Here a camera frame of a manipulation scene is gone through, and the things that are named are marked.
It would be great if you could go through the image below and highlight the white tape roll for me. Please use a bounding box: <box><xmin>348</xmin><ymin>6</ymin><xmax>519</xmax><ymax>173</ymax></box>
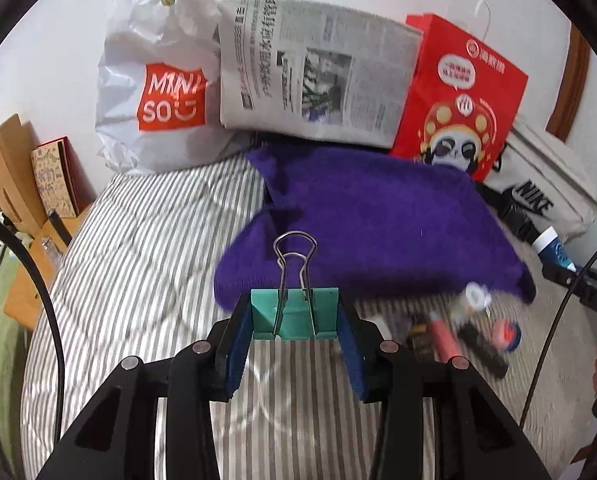
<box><xmin>448</xmin><ymin>282</ymin><xmax>492</xmax><ymax>324</ymax></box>

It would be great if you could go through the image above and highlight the black cable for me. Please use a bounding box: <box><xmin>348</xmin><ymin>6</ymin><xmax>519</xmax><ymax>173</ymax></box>
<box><xmin>0</xmin><ymin>209</ymin><xmax>66</xmax><ymax>441</ymax></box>

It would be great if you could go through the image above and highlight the orange blue Vaseline jar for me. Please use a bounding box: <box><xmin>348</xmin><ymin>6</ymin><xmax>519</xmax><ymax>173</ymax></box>
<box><xmin>490</xmin><ymin>318</ymin><xmax>522</xmax><ymax>353</ymax></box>

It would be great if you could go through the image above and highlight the blue white bottle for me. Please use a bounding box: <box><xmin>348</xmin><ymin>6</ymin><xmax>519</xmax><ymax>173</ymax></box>
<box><xmin>531</xmin><ymin>226</ymin><xmax>577</xmax><ymax>272</ymax></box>

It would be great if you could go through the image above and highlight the folded newspaper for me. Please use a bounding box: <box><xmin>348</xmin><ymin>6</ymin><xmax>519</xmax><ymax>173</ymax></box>
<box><xmin>218</xmin><ymin>0</ymin><xmax>422</xmax><ymax>150</ymax></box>

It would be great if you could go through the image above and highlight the black tube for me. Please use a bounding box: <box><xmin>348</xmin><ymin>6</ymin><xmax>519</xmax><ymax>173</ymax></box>
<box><xmin>458</xmin><ymin>322</ymin><xmax>509</xmax><ymax>379</ymax></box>

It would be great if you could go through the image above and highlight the pink utility knife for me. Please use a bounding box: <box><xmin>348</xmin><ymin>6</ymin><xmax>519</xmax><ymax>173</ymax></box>
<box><xmin>427</xmin><ymin>312</ymin><xmax>462</xmax><ymax>363</ymax></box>

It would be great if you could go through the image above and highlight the striped bed quilt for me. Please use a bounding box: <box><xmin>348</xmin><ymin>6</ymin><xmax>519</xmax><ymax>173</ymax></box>
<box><xmin>20</xmin><ymin>156</ymin><xmax>597</xmax><ymax>479</ymax></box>

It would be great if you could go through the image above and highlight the green binder clip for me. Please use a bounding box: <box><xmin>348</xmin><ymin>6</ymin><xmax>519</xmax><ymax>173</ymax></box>
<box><xmin>250</xmin><ymin>231</ymin><xmax>339</xmax><ymax>341</ymax></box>

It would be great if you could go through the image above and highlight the patterned notebook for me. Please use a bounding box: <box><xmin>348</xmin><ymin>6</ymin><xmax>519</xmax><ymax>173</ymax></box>
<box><xmin>30</xmin><ymin>136</ymin><xmax>82</xmax><ymax>218</ymax></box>

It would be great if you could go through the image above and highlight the white Nike waist bag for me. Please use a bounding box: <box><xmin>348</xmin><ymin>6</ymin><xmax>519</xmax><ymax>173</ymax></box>
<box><xmin>484</xmin><ymin>117</ymin><xmax>597</xmax><ymax>242</ymax></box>

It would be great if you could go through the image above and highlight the white Miniso plastic bag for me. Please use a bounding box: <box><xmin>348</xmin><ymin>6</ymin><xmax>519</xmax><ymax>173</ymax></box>
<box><xmin>96</xmin><ymin>0</ymin><xmax>251</xmax><ymax>174</ymax></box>

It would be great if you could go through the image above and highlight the brown wooden door frame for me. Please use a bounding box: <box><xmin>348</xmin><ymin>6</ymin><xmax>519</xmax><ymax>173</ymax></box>
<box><xmin>547</xmin><ymin>24</ymin><xmax>591</xmax><ymax>142</ymax></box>

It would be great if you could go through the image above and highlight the red panda paper bag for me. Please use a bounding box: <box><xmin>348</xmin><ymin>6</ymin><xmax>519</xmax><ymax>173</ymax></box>
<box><xmin>391</xmin><ymin>13</ymin><xmax>528</xmax><ymax>182</ymax></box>

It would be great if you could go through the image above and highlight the purple towel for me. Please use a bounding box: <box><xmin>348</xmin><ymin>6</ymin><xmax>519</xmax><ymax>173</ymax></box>
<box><xmin>214</xmin><ymin>144</ymin><xmax>536</xmax><ymax>310</ymax></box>

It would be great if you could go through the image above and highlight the wooden headboard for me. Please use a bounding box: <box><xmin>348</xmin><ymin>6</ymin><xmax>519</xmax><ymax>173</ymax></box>
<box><xmin>0</xmin><ymin>114</ymin><xmax>47</xmax><ymax>236</ymax></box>

